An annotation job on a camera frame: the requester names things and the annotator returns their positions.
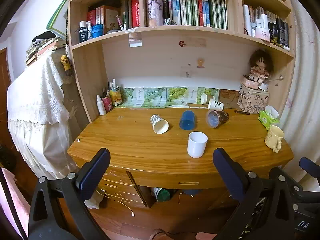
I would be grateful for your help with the dark bottle white cap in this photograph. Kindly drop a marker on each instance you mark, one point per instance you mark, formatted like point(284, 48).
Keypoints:
point(83, 32)

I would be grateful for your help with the green bottle under desk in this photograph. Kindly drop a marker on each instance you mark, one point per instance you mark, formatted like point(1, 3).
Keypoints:
point(161, 194)

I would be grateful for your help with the letter print fabric bag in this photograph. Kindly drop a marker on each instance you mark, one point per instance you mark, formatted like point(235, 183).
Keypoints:
point(252, 101)

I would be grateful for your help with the green grape cardboard sheet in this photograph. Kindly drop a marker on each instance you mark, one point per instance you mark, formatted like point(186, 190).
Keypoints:
point(162, 97)

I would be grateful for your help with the white spray bottle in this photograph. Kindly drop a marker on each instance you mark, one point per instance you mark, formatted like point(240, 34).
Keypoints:
point(100, 106)

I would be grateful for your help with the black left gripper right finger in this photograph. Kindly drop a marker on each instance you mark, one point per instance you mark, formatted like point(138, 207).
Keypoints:
point(265, 208)

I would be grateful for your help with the blue lidded jar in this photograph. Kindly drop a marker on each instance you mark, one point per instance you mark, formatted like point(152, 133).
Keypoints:
point(97, 30)

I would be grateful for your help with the red cylindrical can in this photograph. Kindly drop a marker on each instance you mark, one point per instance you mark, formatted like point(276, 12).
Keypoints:
point(107, 104)

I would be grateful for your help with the yellow duck wall sticker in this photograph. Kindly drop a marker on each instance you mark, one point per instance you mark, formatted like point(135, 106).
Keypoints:
point(200, 63)

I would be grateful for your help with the blue plastic cup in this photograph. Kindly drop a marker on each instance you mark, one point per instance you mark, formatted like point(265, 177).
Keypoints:
point(187, 121)

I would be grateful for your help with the checkered paper cup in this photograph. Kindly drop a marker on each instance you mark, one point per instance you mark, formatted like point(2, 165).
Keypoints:
point(159, 125)

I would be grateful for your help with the row of books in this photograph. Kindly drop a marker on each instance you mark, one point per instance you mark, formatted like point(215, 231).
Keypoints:
point(204, 13)

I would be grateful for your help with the white lace cloth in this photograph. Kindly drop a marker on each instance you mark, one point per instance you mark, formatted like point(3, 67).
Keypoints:
point(38, 119)

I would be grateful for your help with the brown sleeve paper cup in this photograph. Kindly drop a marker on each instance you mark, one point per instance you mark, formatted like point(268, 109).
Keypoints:
point(205, 98)

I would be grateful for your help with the green tissue pack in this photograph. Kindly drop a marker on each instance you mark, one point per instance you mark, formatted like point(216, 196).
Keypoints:
point(267, 119)

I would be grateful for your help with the wooden desk drawers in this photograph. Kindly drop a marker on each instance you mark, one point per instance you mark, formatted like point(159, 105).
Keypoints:
point(119, 184)

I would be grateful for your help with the floral cylindrical tube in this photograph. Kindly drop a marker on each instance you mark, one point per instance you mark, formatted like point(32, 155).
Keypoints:
point(154, 13)

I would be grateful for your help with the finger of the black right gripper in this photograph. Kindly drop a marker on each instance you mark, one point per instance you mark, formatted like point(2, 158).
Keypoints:
point(310, 167)

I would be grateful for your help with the black pen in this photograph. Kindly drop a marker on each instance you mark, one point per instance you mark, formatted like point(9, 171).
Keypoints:
point(241, 112)

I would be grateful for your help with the wooden bookshelf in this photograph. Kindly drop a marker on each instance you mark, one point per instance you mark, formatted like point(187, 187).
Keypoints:
point(152, 56)

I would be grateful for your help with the white ceramic cup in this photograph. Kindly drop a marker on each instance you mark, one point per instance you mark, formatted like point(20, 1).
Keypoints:
point(196, 144)

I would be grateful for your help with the bamboo print paper cup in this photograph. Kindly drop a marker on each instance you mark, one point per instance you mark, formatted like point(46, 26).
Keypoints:
point(215, 105)

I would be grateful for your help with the yellow cartoon mug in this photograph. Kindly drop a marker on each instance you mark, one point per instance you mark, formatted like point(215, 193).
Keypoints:
point(274, 137)

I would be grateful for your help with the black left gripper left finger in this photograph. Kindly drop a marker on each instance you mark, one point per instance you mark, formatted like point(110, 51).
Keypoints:
point(46, 218)

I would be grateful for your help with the pink square wall sticker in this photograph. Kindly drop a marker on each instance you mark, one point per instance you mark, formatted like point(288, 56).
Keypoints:
point(186, 72)

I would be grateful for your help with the brown hair rag doll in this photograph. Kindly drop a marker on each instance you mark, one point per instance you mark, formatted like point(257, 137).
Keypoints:
point(261, 66)

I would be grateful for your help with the dark printed plastic cup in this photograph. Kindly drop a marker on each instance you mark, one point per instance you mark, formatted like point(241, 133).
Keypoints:
point(216, 118)

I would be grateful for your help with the orange juice carton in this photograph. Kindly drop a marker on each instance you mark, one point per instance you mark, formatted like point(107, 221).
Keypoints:
point(115, 95)

